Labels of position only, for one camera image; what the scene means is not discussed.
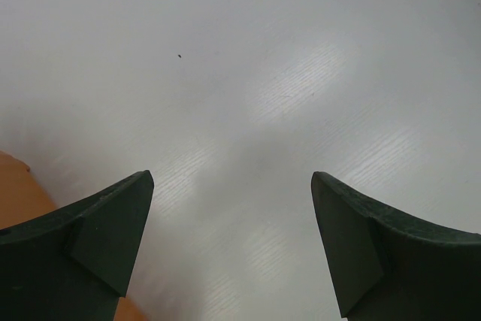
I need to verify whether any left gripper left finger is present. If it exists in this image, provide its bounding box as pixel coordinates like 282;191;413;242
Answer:
1;170;154;320

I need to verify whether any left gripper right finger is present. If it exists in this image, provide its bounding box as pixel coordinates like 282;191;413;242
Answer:
311;172;480;320

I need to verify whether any orange plastic bin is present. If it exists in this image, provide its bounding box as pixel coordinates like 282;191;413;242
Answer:
0;150;153;321

